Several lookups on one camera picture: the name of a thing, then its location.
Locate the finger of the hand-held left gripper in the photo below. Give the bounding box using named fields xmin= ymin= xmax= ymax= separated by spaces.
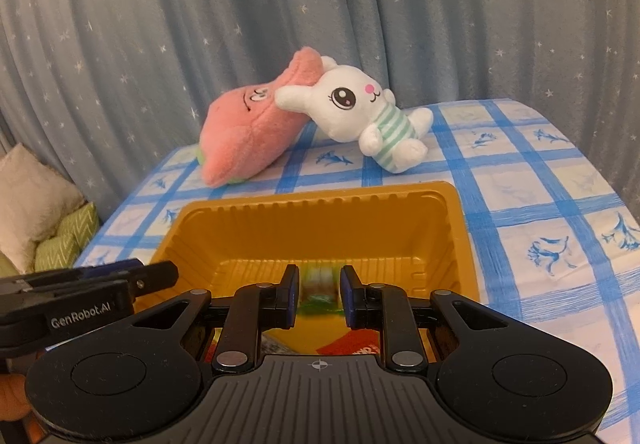
xmin=75 ymin=261 xmax=146 ymax=281
xmin=127 ymin=260 xmax=179 ymax=299

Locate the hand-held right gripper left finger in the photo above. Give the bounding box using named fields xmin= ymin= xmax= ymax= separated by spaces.
xmin=117 ymin=264 xmax=302 ymax=375

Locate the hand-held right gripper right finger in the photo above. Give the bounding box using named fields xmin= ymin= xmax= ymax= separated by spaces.
xmin=340 ymin=265 xmax=506 ymax=373

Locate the yellow green candy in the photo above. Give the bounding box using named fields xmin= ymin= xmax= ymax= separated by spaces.
xmin=299 ymin=266 xmax=343 ymax=317

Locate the large red snack packet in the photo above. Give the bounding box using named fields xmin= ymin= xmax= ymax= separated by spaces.
xmin=315 ymin=331 xmax=383 ymax=356

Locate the golden plastic tray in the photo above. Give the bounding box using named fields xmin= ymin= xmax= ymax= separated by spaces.
xmin=135 ymin=180 xmax=482 ymax=365

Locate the person's left hand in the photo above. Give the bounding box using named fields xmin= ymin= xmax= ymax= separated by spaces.
xmin=0 ymin=375 xmax=30 ymax=419

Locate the green zigzag cushion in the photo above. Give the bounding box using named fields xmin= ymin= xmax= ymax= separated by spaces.
xmin=34 ymin=203 xmax=101 ymax=271

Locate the beige cushion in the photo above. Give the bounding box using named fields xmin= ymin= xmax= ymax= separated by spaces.
xmin=0 ymin=143 xmax=85 ymax=271

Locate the pink star plush toy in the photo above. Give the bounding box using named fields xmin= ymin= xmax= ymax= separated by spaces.
xmin=198 ymin=48 xmax=325 ymax=187

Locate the white rabbit plush toy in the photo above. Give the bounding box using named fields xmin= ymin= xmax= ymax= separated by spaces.
xmin=273 ymin=56 xmax=435 ymax=174

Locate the blue checked tablecloth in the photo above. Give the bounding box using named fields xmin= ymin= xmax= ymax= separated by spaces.
xmin=80 ymin=99 xmax=640 ymax=444

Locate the grey star-print curtain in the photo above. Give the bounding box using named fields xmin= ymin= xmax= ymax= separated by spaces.
xmin=0 ymin=0 xmax=640 ymax=205

